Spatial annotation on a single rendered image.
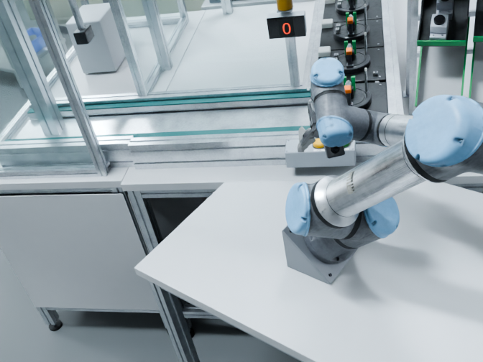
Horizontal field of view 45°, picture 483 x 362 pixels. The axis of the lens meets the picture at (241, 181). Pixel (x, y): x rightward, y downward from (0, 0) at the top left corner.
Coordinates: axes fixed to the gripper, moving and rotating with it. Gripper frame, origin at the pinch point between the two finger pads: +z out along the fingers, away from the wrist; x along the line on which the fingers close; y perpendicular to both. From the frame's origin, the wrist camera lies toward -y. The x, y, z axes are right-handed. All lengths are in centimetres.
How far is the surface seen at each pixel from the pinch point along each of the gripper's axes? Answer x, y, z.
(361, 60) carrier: -23, 46, 28
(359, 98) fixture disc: -16.8, 24.7, 17.4
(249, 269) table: 26.5, -28.6, 4.9
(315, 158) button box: 2.0, 4.3, 13.1
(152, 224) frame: 60, 6, 44
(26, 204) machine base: 104, 21, 40
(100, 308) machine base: 95, -8, 92
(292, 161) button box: 8.9, 5.4, 14.9
